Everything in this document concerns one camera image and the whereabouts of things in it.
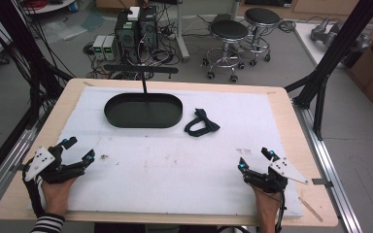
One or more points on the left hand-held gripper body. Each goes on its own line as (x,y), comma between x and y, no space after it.
(40,161)

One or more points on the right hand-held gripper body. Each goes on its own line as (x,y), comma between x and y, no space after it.
(273,179)

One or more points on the black bow tie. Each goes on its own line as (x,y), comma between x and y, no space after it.
(204,125)

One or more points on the black stand with oval tray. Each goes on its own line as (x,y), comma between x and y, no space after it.
(142,111)

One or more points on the person's right hand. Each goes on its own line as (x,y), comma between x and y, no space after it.
(268,202)

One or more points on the person's left hand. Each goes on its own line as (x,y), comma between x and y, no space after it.
(56,195)

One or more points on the strip of brown tape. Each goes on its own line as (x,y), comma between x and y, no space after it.
(311,209)

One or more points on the white foam mat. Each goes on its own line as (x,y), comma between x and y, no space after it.
(162,168)

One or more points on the grey power supply unit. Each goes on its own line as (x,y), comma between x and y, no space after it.
(109,48)
(98,47)

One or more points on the black computer tower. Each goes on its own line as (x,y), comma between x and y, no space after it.
(127,35)
(149,30)

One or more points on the black round stool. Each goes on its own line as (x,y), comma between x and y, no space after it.
(228,32)
(261,17)

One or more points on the grey robot part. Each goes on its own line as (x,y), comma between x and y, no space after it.
(335,32)

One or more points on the round white table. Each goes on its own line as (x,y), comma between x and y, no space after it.
(45,6)

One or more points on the small white box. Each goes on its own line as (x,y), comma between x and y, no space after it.
(134,13)

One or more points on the white table leg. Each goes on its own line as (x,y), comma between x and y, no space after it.
(180,30)

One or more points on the aluminium rail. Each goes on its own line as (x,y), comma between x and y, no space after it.
(3,165)
(328,165)

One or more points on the grey metal bracket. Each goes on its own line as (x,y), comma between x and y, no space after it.
(321,182)

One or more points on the black metal frame stand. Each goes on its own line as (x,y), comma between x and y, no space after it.
(19,48)
(330,61)

